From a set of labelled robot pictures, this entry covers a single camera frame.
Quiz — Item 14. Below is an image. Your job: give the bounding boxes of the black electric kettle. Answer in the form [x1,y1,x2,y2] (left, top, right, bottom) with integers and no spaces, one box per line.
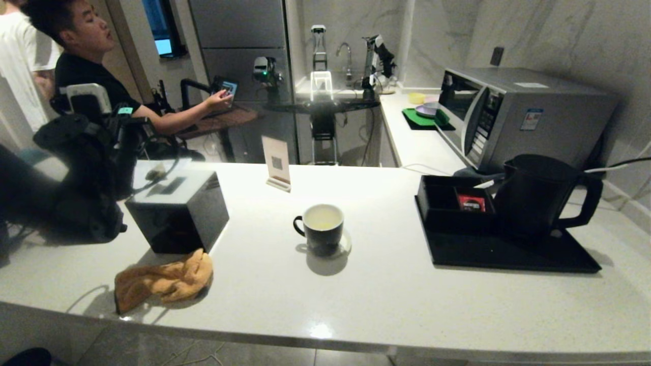
[492,154,604,239]

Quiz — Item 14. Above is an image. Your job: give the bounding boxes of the black compartment organizer box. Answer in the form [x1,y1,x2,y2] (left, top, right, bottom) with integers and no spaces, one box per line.
[417,175,501,234]

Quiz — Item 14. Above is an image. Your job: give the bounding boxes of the red tea packet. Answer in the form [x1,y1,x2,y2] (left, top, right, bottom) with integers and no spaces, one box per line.
[456,194,486,212]

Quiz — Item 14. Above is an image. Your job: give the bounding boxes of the black office chair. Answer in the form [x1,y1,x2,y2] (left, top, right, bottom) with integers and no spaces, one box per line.
[150,132,205,162]

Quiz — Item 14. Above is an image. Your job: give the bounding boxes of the black teleoperation rig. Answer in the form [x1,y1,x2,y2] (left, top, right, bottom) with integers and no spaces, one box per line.
[153,78,213,116]

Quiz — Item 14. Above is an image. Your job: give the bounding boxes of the man in black shirt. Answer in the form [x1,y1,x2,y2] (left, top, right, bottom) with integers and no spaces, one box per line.
[20,0,234,162]

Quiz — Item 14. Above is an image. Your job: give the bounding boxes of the black tissue box white lid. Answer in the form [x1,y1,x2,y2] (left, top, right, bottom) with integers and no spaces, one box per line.
[125,169,230,255]

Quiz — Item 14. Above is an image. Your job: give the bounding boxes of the blue lit monitor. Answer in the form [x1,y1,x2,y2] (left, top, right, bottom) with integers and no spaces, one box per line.
[142,0,186,57]

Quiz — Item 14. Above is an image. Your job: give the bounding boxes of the small wooden table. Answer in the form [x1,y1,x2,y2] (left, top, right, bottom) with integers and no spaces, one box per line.
[175,106,260,163]

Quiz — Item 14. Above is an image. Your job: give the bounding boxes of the open laptop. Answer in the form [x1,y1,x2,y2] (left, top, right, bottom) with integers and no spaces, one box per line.
[203,76,240,120]

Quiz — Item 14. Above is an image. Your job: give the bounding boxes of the orange cloth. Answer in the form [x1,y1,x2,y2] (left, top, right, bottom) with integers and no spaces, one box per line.
[114,248,214,316]

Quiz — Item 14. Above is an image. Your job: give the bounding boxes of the person in white shirt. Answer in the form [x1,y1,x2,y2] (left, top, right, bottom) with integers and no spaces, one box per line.
[0,0,63,134]

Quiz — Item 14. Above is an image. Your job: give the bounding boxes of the black device green light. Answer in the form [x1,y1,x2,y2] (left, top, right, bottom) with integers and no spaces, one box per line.
[253,56,283,89]

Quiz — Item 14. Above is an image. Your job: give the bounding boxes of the QR code table sign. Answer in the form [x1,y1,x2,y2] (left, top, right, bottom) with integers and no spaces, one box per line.
[262,136,293,194]

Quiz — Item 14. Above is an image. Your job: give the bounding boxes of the grey refrigerator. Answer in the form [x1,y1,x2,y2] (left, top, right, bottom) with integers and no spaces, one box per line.
[188,0,301,164]

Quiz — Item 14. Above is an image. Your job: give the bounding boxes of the black round tabletop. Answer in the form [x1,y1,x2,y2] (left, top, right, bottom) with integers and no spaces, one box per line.
[264,97,382,115]

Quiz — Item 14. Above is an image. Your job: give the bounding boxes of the black mug white inside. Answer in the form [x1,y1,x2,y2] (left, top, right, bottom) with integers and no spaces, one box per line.
[293,204,345,256]

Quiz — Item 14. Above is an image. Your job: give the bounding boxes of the chrome faucet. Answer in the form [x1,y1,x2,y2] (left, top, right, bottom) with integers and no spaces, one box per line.
[336,42,355,82]

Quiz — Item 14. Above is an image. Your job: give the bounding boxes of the white base cabinet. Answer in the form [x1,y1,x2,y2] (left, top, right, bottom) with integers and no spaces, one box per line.
[379,109,403,168]

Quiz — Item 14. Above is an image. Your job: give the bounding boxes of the green mat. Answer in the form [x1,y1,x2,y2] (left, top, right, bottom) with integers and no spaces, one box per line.
[402,107,455,132]

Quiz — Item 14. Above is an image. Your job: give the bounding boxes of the black serving tray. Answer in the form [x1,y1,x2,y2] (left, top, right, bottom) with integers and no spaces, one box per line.
[415,196,603,274]

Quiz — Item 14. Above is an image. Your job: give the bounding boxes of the silver microwave oven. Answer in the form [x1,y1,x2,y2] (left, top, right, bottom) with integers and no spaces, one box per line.
[437,66,618,176]

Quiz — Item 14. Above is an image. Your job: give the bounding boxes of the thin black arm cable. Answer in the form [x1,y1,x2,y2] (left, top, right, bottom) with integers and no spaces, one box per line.
[131,150,181,195]

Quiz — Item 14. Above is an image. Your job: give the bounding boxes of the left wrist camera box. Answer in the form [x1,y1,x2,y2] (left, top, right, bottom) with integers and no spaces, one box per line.
[60,84,112,116]

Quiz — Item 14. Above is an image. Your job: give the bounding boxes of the black table pedestal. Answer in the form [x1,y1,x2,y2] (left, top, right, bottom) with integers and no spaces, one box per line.
[310,113,339,166]

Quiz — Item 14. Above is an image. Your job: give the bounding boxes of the white glowing frame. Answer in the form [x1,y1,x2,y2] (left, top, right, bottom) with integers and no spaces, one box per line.
[310,70,334,101]

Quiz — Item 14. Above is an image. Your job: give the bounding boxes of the black hanging cable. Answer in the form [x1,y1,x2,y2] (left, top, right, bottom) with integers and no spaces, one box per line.
[361,106,378,166]

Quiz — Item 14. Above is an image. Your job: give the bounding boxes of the thick white power cable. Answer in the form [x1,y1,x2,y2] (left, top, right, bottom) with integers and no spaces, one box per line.
[580,163,631,176]

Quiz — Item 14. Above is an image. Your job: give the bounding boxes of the black power cable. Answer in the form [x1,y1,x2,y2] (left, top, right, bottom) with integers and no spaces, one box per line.
[608,157,651,171]

